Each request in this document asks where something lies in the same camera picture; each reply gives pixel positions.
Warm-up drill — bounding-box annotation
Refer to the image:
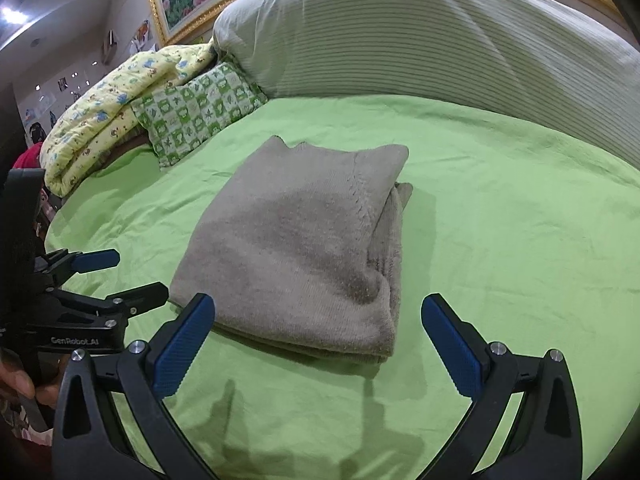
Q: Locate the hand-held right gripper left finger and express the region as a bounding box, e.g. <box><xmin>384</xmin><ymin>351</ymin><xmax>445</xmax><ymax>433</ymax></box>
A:
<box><xmin>52</xmin><ymin>292</ymin><xmax>218</xmax><ymax>480</ymax></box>

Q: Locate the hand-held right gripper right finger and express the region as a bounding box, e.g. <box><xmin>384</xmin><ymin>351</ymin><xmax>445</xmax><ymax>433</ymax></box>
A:
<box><xmin>421</xmin><ymin>294</ymin><xmax>583</xmax><ymax>480</ymax></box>

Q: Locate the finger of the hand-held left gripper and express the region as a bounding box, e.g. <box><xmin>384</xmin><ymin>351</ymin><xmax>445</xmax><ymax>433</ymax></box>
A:
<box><xmin>35</xmin><ymin>248</ymin><xmax>121</xmax><ymax>277</ymax></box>
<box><xmin>52</xmin><ymin>282</ymin><xmax>170</xmax><ymax>322</ymax></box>

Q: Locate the grey knit sweater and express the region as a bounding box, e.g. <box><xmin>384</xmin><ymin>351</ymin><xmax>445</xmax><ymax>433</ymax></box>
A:
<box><xmin>169</xmin><ymin>135</ymin><xmax>415</xmax><ymax>365</ymax></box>

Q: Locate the person's left hand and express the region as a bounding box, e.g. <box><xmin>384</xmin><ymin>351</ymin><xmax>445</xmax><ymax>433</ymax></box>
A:
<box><xmin>0</xmin><ymin>349</ymin><xmax>62</xmax><ymax>411</ymax></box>

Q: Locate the green bed sheet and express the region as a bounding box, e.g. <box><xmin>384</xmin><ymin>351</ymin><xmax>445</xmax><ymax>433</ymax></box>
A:
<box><xmin>45</xmin><ymin>92</ymin><xmax>640</xmax><ymax>480</ymax></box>

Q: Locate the red cloth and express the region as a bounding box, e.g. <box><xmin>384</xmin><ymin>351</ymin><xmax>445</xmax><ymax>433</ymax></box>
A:
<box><xmin>12</xmin><ymin>142</ymin><xmax>46</xmax><ymax>171</ymax></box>

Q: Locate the yellow printed blanket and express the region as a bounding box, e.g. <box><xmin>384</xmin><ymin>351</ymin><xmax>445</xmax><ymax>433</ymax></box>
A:
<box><xmin>39</xmin><ymin>42</ymin><xmax>218</xmax><ymax>198</ymax></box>

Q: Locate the green patterned pillow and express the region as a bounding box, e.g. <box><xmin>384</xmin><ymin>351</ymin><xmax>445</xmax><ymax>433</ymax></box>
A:
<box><xmin>131</xmin><ymin>62</ymin><xmax>268</xmax><ymax>168</ymax></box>

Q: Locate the grey striped pillow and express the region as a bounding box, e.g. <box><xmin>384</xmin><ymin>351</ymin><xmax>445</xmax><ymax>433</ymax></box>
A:
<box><xmin>212</xmin><ymin>0</ymin><xmax>640</xmax><ymax>171</ymax></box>

